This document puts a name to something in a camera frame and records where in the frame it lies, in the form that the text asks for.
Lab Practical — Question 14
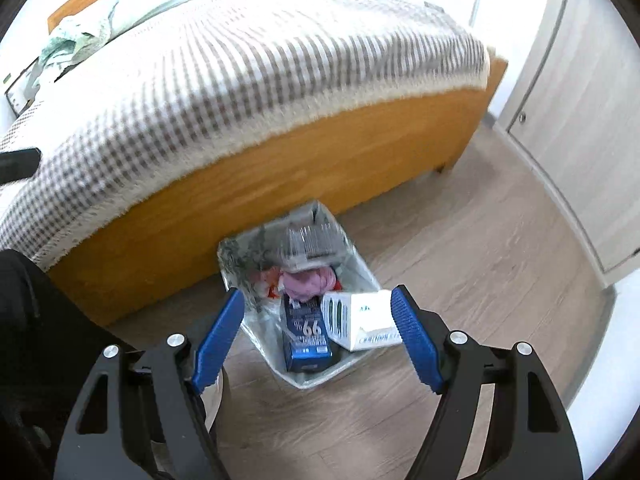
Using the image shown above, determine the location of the pink cloth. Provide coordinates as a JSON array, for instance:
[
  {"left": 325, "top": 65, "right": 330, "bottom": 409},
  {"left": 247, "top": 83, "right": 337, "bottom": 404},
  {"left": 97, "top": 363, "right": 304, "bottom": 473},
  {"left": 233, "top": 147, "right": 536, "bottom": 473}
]
[{"left": 280, "top": 266, "right": 338, "bottom": 298}]

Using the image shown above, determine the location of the blue cardboard box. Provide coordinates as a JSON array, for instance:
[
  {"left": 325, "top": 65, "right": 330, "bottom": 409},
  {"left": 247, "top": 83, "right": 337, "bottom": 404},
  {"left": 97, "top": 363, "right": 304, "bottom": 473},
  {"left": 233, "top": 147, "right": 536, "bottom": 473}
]
[{"left": 281, "top": 294, "right": 333, "bottom": 373}]

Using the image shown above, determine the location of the light blue pillow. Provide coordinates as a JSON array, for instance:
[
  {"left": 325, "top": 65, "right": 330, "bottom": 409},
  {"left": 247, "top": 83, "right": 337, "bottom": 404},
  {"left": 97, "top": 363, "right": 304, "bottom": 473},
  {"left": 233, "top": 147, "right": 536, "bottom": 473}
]
[{"left": 107, "top": 0, "right": 261, "bottom": 36}]

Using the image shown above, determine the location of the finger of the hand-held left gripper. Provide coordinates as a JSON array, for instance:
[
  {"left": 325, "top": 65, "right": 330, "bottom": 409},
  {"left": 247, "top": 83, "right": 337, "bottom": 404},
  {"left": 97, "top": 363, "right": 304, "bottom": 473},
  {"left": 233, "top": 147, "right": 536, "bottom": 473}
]
[{"left": 0, "top": 147, "right": 41, "bottom": 182}]

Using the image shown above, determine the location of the white waste bin with liner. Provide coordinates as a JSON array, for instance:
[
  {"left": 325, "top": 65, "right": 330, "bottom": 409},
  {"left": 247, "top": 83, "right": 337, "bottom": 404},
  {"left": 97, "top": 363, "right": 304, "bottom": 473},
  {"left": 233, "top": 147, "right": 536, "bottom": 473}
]
[{"left": 217, "top": 200, "right": 383, "bottom": 391}]

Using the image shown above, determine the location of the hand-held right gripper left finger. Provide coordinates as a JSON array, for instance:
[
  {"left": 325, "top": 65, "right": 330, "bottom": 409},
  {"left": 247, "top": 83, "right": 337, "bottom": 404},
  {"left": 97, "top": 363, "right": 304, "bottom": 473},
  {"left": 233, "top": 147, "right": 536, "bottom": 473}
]
[{"left": 52, "top": 287, "right": 246, "bottom": 480}]

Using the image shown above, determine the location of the green floral blanket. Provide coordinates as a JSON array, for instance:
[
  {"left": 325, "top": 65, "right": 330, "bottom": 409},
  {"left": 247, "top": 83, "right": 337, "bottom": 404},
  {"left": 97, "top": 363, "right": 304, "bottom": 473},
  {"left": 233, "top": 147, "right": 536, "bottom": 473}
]
[{"left": 37, "top": 0, "right": 121, "bottom": 68}]

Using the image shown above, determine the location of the white cardboard box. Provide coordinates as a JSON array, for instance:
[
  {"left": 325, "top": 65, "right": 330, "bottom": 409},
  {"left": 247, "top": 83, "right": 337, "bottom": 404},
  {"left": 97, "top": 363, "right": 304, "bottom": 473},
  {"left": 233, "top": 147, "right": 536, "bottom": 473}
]
[{"left": 320, "top": 290, "right": 403, "bottom": 352}]

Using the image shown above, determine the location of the wooden bed with checkered cover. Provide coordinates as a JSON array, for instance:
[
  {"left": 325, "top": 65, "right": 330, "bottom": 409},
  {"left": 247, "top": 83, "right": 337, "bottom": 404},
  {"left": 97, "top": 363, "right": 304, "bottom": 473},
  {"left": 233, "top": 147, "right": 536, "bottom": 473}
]
[{"left": 47, "top": 0, "right": 508, "bottom": 328}]

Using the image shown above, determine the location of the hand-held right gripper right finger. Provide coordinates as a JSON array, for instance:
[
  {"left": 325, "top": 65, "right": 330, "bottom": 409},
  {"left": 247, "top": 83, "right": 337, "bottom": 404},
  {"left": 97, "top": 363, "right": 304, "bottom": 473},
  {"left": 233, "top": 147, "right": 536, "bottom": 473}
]
[{"left": 390, "top": 285, "right": 583, "bottom": 480}]

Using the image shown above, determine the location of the black wire bedside rack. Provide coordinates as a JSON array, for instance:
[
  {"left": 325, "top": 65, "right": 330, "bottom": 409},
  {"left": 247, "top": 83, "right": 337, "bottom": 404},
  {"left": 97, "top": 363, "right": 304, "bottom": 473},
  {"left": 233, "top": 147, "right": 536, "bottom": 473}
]
[{"left": 2, "top": 57, "right": 46, "bottom": 113}]

